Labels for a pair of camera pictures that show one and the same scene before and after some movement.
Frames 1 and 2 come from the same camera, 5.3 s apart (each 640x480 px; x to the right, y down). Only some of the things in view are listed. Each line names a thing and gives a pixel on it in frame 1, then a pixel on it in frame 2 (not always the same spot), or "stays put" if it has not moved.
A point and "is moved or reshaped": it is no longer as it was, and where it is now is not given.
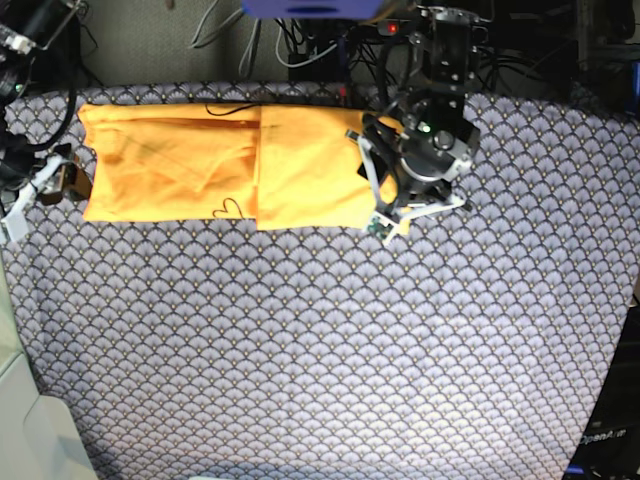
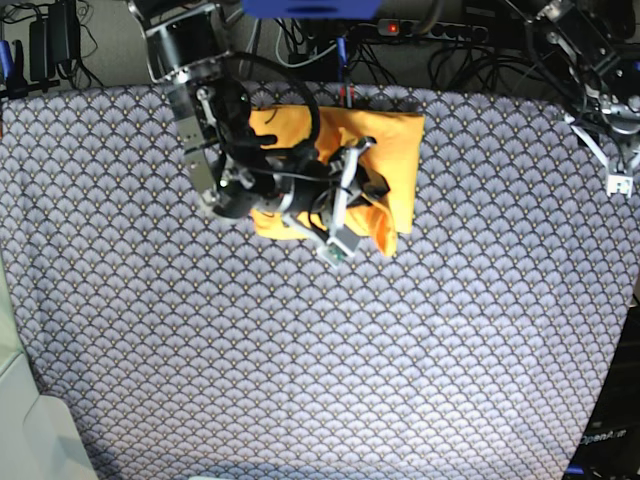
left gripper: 17,157 → 283,182
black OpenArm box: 611,450 stays put
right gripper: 419,144 → 608,119
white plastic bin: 39,438 stays put
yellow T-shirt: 284,168 is moved or reshaped
